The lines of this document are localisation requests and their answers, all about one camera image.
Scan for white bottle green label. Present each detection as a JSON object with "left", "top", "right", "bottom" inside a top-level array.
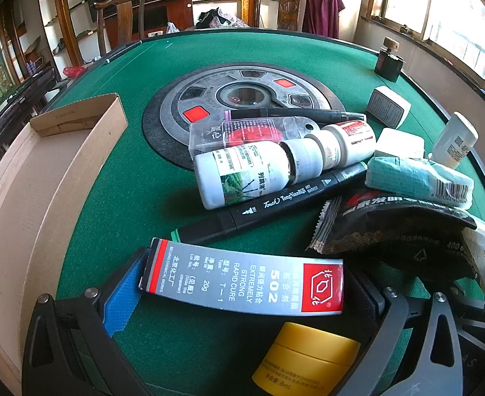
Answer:
[{"left": 193, "top": 138, "right": 323, "bottom": 211}]

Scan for small plain white box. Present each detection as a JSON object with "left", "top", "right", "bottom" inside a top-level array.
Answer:
[{"left": 374, "top": 127, "right": 426, "bottom": 159}]

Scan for clear plastic box red contents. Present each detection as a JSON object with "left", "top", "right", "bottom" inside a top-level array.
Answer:
[{"left": 188, "top": 116, "right": 321, "bottom": 159}]

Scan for small white bottle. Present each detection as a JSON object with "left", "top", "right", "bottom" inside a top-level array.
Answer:
[{"left": 431, "top": 111, "right": 479, "bottom": 170}]

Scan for round grey table centre disc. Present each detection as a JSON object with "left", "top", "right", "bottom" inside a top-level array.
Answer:
[{"left": 142, "top": 63, "right": 347, "bottom": 171}]

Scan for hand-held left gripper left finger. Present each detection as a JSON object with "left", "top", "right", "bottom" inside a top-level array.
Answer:
[{"left": 21, "top": 247, "right": 154, "bottom": 396}]

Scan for wooden television cabinet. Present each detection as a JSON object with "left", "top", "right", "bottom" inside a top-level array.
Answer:
[{"left": 102, "top": 0, "right": 194, "bottom": 48}]

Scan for wooden chair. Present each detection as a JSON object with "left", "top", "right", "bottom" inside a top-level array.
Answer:
[
  {"left": 250, "top": 0, "right": 311, "bottom": 31},
  {"left": 93, "top": 0, "right": 152, "bottom": 48}
]

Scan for white bottle red label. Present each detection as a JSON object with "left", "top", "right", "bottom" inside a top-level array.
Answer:
[{"left": 308, "top": 119, "right": 377, "bottom": 170}]

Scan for maroon cloth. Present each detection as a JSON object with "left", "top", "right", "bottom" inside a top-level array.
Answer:
[{"left": 302, "top": 0, "right": 346, "bottom": 40}]

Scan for cardboard box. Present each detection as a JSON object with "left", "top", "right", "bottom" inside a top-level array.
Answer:
[{"left": 0, "top": 93, "right": 129, "bottom": 394}]

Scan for teal tissue pack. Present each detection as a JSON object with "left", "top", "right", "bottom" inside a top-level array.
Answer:
[{"left": 365, "top": 156, "right": 475, "bottom": 211}]

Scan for grey glue box red label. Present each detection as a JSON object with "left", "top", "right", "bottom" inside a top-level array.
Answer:
[{"left": 138, "top": 237, "right": 345, "bottom": 316}]

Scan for pile of bags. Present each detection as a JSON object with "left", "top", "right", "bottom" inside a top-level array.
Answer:
[{"left": 196, "top": 7, "right": 249, "bottom": 30}]

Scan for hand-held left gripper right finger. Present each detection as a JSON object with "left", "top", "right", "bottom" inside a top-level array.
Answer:
[{"left": 333, "top": 265, "right": 465, "bottom": 396}]

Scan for dark mahjong table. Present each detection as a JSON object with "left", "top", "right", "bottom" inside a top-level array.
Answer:
[{"left": 0, "top": 66, "right": 61, "bottom": 149}]

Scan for black snack bag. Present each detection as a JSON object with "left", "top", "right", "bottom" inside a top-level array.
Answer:
[{"left": 306, "top": 190, "right": 485, "bottom": 310}]

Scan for white box grey print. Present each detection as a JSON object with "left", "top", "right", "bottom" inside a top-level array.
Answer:
[{"left": 367, "top": 86, "right": 412, "bottom": 129}]

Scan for black ink bottle wooden cap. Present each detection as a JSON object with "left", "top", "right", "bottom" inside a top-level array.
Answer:
[{"left": 373, "top": 37, "right": 406, "bottom": 83}]

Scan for slim black pen purple end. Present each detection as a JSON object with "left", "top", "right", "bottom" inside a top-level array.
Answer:
[{"left": 224, "top": 107, "right": 367, "bottom": 123}]

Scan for thick black marker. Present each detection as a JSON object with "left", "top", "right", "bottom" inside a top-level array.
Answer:
[{"left": 171, "top": 162, "right": 369, "bottom": 245}]

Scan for wooden wall shelf unit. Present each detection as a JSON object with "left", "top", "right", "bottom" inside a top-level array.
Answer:
[{"left": 36, "top": 0, "right": 103, "bottom": 67}]

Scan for window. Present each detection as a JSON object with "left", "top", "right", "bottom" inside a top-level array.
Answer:
[{"left": 360, "top": 0, "right": 485, "bottom": 104}]

